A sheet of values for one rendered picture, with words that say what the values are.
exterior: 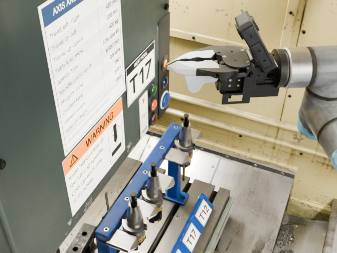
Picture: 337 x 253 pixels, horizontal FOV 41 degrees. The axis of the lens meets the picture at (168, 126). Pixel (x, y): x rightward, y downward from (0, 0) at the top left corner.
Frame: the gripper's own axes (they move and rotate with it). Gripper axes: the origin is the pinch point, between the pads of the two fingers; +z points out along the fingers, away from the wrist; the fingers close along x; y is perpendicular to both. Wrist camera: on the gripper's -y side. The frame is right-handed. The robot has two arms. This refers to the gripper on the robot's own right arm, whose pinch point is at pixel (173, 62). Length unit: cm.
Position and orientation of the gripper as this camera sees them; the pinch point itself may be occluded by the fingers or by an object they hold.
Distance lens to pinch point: 80.8
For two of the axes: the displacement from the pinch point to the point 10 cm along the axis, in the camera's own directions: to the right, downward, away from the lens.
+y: -0.2, 7.7, 6.4
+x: -1.0, -6.3, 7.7
